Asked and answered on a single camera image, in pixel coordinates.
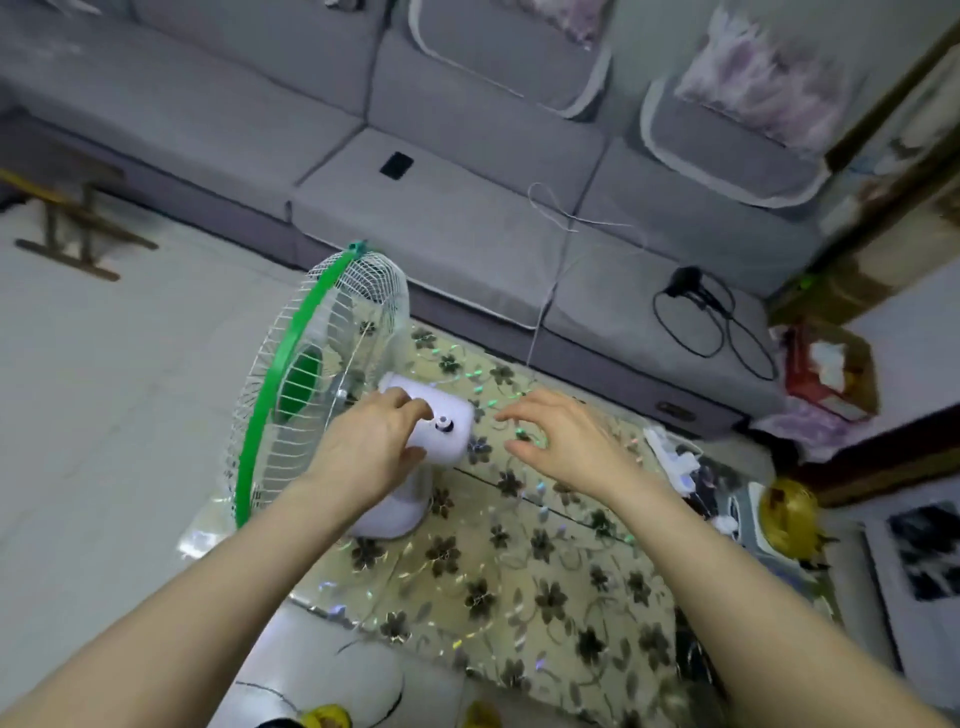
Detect person's right forearm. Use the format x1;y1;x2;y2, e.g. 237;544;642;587
600;471;955;728

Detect yellow object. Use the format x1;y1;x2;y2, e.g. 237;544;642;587
298;703;354;728

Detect person's left forearm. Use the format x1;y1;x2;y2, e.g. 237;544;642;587
0;477;380;728

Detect grey cushion with white trim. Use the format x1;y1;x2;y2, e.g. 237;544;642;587
407;0;614;121

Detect black and white picture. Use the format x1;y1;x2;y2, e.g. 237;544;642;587
862;498;960;714

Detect white plastic items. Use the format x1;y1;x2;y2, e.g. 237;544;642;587
643;426;744;537

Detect yellow plastic bag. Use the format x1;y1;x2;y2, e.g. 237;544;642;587
757;478;826;564

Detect black charger with cable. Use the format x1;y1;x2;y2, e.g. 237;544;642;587
651;265;781;382

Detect dark wooden cabinet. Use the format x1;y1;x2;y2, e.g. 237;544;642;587
765;22;960;507

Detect grey cushion with floral cover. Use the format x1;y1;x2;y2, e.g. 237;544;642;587
639;3;856;211

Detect grey fabric sofa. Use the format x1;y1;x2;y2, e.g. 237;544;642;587
0;0;830;442

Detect red cardboard box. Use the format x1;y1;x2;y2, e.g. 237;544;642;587
780;318;880;423

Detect floral plastic tablecloth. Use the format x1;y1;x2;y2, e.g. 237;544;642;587
178;322;841;728

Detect person's right hand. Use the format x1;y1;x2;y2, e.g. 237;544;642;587
495;387;663;513

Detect person's left hand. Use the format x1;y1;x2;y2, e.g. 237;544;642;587
302;386;436;519

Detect white and green desk fan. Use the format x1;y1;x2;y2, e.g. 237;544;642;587
217;240;478;541

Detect wooden folding stool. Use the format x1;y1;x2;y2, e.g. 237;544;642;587
0;166;160;283

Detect thin white cable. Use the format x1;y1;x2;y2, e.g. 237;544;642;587
525;181;650;369

